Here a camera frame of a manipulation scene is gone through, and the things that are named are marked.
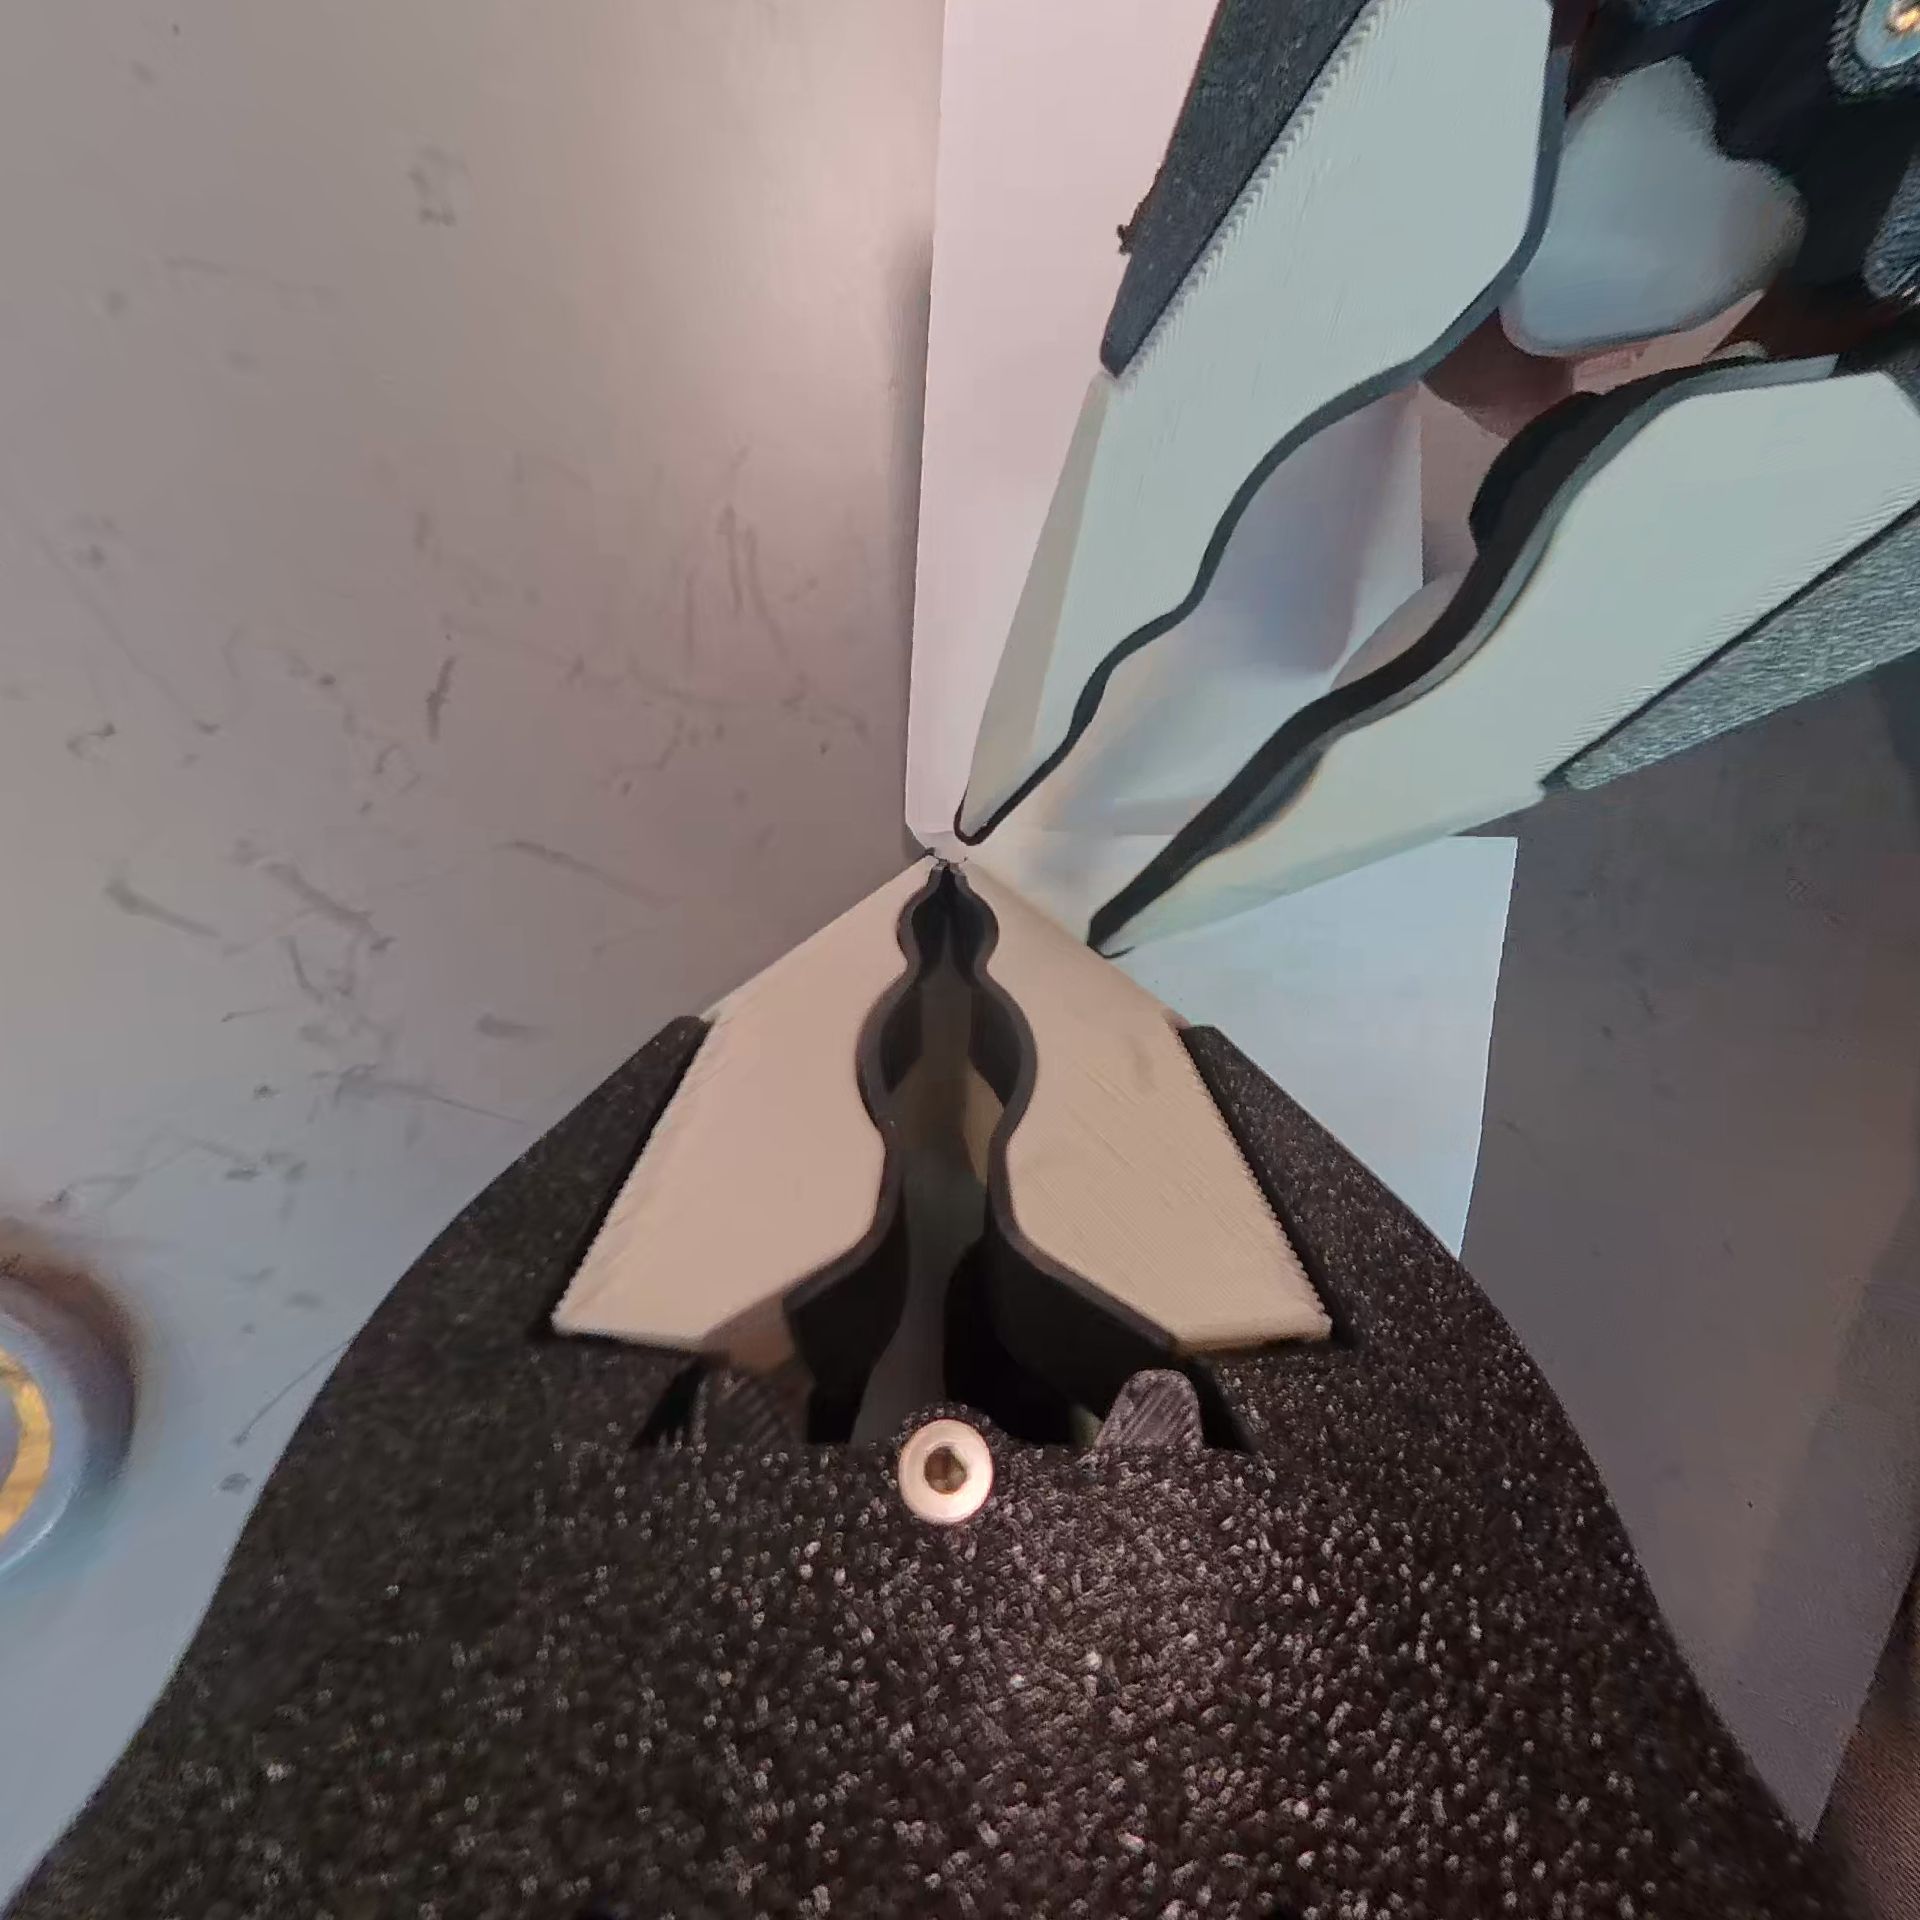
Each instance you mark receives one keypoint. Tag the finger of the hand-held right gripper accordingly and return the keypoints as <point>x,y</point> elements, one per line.
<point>1650,569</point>
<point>1322,269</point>

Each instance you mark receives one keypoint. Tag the grey orange scissors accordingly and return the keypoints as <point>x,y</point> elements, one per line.
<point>88,1396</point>

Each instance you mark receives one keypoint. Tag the grey desk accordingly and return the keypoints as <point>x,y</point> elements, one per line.
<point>452,598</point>

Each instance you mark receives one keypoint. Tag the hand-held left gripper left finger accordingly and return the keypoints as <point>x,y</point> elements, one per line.
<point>736,1185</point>

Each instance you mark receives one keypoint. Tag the white paper sheet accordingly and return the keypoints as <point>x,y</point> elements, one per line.
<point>1351,1047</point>

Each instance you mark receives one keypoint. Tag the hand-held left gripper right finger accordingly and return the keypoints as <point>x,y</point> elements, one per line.
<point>1154,1199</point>

